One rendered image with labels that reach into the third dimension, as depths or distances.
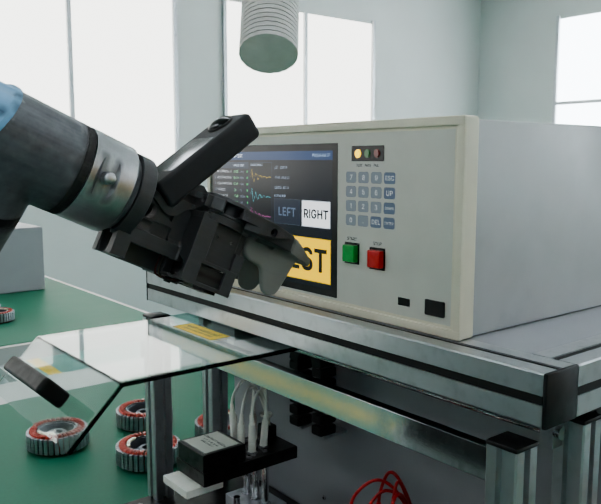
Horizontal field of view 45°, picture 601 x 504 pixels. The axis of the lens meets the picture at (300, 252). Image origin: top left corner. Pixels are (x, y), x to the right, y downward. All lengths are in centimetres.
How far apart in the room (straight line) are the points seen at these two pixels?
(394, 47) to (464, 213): 698
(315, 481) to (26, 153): 70
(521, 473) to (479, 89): 806
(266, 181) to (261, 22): 115
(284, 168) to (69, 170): 35
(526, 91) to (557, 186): 746
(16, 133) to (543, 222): 50
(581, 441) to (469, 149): 28
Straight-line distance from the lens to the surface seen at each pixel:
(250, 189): 91
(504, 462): 63
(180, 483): 95
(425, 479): 93
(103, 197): 57
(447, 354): 65
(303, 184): 82
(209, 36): 624
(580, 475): 71
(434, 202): 68
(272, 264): 67
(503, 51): 847
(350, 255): 76
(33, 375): 80
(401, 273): 72
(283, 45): 200
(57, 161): 55
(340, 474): 105
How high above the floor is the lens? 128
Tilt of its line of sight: 7 degrees down
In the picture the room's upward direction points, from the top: straight up
